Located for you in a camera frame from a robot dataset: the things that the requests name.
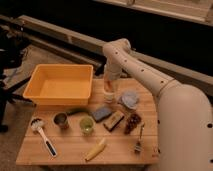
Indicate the white dish brush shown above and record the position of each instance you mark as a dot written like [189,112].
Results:
[37,126]

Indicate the yellow plastic bin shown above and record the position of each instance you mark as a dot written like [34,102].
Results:
[60,84]

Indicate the brown sponge block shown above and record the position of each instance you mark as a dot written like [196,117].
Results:
[113,120]

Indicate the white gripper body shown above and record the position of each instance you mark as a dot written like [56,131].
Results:
[110,80]

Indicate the metal fork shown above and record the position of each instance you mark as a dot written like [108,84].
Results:
[138,146]

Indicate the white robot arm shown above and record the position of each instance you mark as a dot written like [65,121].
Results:
[185,116]

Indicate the green cup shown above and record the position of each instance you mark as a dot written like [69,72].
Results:
[86,125]

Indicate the wooden table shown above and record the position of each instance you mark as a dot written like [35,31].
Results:
[72,145]

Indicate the grey crumpled cloth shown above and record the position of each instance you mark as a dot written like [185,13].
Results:
[129,99]

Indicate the black tripod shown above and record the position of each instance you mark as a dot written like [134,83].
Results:
[11,56]

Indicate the brown chocolate bar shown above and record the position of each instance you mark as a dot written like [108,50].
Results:
[132,121]

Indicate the metal can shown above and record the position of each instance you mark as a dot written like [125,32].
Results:
[61,120]

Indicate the yellow banana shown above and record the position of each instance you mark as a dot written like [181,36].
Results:
[98,148]

